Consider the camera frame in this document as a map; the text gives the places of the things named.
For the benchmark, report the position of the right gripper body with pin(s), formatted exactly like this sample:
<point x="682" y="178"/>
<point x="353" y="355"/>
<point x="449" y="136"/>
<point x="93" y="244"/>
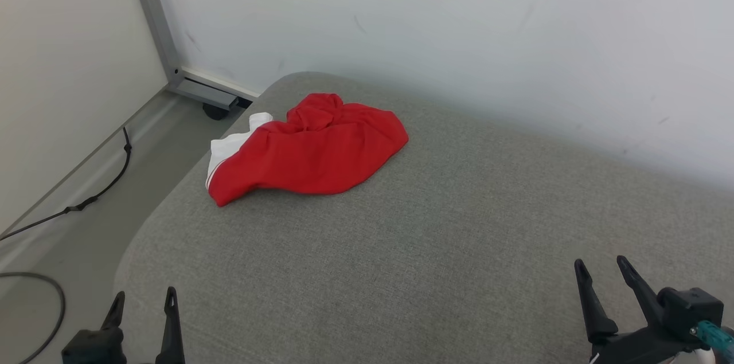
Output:
<point x="642" y="349"/>

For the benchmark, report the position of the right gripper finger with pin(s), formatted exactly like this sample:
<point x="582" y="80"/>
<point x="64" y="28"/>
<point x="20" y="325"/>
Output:
<point x="593" y="312"/>
<point x="642" y="292"/>

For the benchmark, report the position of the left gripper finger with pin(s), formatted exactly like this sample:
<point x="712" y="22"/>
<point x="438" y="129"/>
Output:
<point x="114" y="312"/>
<point x="171" y="335"/>

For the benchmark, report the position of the red Bulls jersey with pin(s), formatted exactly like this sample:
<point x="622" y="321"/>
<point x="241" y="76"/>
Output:
<point x="309" y="152"/>

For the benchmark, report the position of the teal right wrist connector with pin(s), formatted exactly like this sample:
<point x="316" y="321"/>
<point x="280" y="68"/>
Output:
<point x="714" y="336"/>

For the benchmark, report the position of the black caster wheel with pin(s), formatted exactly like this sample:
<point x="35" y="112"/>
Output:
<point x="215" y="112"/>

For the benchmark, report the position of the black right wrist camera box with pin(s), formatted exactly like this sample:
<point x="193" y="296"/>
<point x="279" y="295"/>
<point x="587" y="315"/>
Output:
<point x="688" y="309"/>

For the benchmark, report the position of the grey metal frame post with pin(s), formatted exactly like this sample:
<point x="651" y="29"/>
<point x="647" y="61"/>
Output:
<point x="157" y="31"/>

